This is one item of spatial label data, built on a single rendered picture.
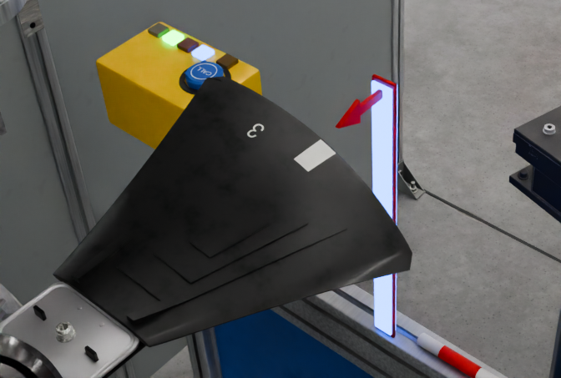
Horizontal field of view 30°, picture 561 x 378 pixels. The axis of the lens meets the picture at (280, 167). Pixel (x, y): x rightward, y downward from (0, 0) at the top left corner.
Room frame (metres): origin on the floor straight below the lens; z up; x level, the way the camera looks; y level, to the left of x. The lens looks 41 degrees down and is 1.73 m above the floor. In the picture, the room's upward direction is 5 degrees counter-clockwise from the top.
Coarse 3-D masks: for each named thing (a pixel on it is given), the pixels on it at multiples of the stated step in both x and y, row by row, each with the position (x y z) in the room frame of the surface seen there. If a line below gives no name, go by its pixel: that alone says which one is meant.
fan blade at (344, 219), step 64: (192, 128) 0.65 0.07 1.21; (128, 192) 0.59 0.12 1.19; (192, 192) 0.59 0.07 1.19; (256, 192) 0.58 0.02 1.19; (320, 192) 0.59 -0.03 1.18; (128, 256) 0.53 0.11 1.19; (192, 256) 0.52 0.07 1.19; (256, 256) 0.53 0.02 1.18; (320, 256) 0.53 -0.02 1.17; (384, 256) 0.54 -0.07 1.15; (128, 320) 0.47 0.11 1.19; (192, 320) 0.47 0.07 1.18
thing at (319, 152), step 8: (320, 144) 0.64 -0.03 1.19; (304, 152) 0.63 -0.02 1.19; (312, 152) 0.63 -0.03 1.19; (320, 152) 0.63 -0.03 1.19; (328, 152) 0.63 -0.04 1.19; (296, 160) 0.62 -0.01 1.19; (304, 160) 0.62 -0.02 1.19; (312, 160) 0.62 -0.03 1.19; (320, 160) 0.62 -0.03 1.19; (304, 168) 0.61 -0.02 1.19; (312, 168) 0.61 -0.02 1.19
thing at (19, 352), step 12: (0, 336) 0.41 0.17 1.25; (12, 336) 0.41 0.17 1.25; (0, 348) 0.40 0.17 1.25; (12, 348) 0.41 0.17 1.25; (24, 348) 0.41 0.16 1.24; (0, 360) 0.40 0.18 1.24; (12, 360) 0.40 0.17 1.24; (24, 360) 0.40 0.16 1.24; (36, 360) 0.40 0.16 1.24; (48, 360) 0.41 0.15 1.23; (0, 372) 0.40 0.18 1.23; (12, 372) 0.40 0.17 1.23; (24, 372) 0.40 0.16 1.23; (36, 372) 0.40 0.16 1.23; (48, 372) 0.40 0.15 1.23
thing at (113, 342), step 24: (48, 288) 0.51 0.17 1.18; (72, 288) 0.51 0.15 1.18; (24, 312) 0.49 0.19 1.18; (48, 312) 0.49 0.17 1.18; (72, 312) 0.49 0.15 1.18; (96, 312) 0.49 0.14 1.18; (24, 336) 0.47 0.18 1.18; (48, 336) 0.47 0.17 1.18; (96, 336) 0.46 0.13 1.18; (120, 336) 0.46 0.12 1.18; (72, 360) 0.45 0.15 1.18; (120, 360) 0.44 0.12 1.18
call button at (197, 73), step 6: (204, 60) 0.92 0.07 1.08; (192, 66) 0.91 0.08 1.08; (198, 66) 0.91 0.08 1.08; (204, 66) 0.91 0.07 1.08; (210, 66) 0.91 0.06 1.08; (216, 66) 0.90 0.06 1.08; (186, 72) 0.90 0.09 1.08; (192, 72) 0.90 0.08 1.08; (198, 72) 0.90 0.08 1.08; (204, 72) 0.90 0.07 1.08; (210, 72) 0.90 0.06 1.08; (216, 72) 0.89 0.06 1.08; (222, 72) 0.90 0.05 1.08; (186, 78) 0.89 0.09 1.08; (192, 78) 0.89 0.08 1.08; (198, 78) 0.89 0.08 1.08; (204, 78) 0.88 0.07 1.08; (192, 84) 0.88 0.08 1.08; (198, 84) 0.88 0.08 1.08
